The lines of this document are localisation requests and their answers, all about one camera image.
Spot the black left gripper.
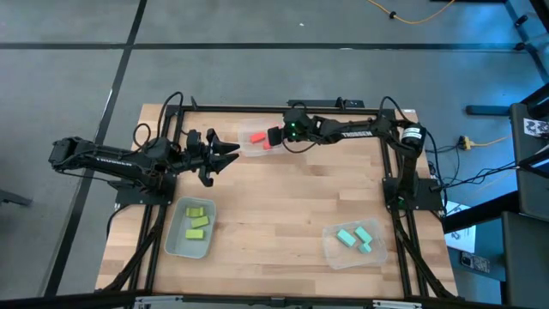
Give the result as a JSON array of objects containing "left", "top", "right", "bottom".
[{"left": 178, "top": 127, "right": 241, "bottom": 188}]

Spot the blue block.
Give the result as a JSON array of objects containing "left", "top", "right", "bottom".
[
  {"left": 353, "top": 226, "right": 373, "bottom": 245},
  {"left": 335, "top": 228, "right": 357, "bottom": 248}
]

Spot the clear plastic bin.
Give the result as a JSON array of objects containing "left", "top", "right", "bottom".
[
  {"left": 321, "top": 217, "right": 389, "bottom": 271},
  {"left": 236, "top": 117, "right": 289, "bottom": 157}
]

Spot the grey plastic bin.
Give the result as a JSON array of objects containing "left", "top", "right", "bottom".
[{"left": 164, "top": 196, "right": 218, "bottom": 260}]

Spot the white paper sheet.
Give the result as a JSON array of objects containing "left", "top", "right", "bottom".
[{"left": 444, "top": 201, "right": 477, "bottom": 254}]

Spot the black floor leg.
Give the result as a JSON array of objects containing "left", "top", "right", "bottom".
[{"left": 0, "top": 188, "right": 33, "bottom": 208}]

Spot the black label plate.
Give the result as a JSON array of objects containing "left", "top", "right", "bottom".
[{"left": 459, "top": 251, "right": 492, "bottom": 275}]

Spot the white marker paper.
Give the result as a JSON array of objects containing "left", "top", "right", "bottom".
[{"left": 522, "top": 118, "right": 549, "bottom": 138}]

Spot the black equipment case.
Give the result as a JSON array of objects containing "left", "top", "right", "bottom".
[{"left": 509, "top": 101, "right": 549, "bottom": 222}]

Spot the black aluminium table frame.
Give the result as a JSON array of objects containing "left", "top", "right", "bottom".
[{"left": 96, "top": 102, "right": 458, "bottom": 301}]

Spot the black bar bracket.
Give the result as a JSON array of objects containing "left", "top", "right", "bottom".
[{"left": 286, "top": 96, "right": 366, "bottom": 109}]

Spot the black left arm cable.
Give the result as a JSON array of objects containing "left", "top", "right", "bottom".
[{"left": 131, "top": 90, "right": 185, "bottom": 149}]

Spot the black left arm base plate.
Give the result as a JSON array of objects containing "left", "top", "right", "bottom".
[{"left": 107, "top": 171, "right": 178, "bottom": 206}]

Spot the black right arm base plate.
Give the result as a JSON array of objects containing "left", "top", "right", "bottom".
[{"left": 383, "top": 175, "right": 445, "bottom": 211}]

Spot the yellow floor cable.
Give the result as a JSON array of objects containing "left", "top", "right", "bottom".
[{"left": 366, "top": 0, "right": 456, "bottom": 26}]

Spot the yellow power cable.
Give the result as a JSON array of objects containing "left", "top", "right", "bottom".
[{"left": 469, "top": 133, "right": 515, "bottom": 148}]

